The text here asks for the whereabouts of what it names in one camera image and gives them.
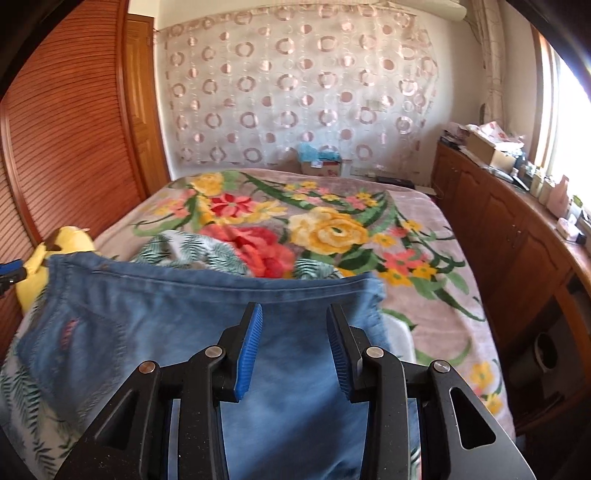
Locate window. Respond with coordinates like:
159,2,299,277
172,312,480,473
531,25,591,178

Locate small cardboard box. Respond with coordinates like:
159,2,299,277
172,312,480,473
300,157,345,179

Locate wooden panel door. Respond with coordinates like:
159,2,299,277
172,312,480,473
124,13,171,182

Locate sheer circle pattern curtain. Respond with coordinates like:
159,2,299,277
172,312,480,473
154,2,439,171

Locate white air conditioner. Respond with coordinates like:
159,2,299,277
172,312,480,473
387,0,468,22

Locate blue denim pants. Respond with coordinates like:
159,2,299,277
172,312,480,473
16,253,421,480

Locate black flat device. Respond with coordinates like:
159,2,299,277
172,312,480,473
375,174,416,188

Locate grey round pot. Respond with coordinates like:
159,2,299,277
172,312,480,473
510,331,562,389

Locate leaf print bed sheet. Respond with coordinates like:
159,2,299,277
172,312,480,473
0,228,421,480

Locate light blue plastic bag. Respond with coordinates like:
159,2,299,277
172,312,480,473
298,142,343,163

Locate pink bottle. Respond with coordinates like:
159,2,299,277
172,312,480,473
547,175,571,216

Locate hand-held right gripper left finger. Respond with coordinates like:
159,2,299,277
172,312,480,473
53,302,264,480

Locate stack of books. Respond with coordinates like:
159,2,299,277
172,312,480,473
438,122,470,151

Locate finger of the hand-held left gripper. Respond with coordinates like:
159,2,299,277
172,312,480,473
0,260,26,284

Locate wooden louvered wardrobe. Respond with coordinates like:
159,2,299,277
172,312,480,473
0,0,148,352

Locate yellow plush toy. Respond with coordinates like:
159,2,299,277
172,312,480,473
16,226,98,308

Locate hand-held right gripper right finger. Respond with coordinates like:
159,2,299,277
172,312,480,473
325,305,539,480

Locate patterned window curtain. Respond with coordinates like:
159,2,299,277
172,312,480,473
466,0,509,126

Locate floral plush blanket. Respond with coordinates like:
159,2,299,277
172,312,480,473
95,170,515,435

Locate long wooden cabinet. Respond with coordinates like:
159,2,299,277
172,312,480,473
431,138,591,430

